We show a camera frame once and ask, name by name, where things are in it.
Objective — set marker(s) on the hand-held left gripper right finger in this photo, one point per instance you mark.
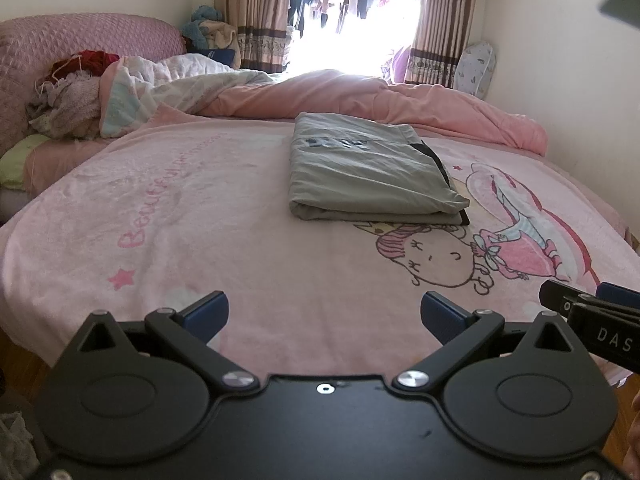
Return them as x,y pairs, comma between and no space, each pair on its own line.
440,315

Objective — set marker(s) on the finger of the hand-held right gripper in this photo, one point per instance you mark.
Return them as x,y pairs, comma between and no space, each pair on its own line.
622,295
610,332

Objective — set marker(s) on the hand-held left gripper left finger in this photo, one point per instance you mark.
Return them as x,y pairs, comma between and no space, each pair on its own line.
205,312

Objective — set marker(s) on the grey and black jacket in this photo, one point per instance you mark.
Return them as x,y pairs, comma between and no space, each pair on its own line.
360,170

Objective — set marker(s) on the pink printed blanket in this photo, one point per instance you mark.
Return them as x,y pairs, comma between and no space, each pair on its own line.
200,240

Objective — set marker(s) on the pink duvet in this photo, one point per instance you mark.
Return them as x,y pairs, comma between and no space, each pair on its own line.
425,105

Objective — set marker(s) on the white mattress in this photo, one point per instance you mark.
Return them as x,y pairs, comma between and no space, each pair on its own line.
10,202

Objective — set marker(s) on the pale cloth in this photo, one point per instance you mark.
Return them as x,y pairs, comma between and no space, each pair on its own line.
12,440

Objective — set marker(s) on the green pillow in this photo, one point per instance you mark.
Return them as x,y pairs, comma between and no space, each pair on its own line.
17,160

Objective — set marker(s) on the white patterned fan cover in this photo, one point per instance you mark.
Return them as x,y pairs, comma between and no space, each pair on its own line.
475,70

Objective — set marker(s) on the grey knit cloth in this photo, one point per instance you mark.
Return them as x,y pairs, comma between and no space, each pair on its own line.
70,100

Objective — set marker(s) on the purple cloth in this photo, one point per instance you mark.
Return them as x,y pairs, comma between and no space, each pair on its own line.
400,62

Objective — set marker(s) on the blue box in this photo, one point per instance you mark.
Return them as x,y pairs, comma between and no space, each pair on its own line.
222,55

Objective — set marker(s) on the dark red cloth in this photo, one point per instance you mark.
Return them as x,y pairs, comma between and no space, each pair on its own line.
92,59

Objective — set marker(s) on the beige fleece blanket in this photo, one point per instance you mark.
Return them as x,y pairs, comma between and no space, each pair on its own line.
220,35

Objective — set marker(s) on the brown striped curtain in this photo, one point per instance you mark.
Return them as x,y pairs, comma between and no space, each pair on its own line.
445,15
255,5

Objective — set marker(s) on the pink quilted headboard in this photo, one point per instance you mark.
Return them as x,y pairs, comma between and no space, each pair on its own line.
75,35

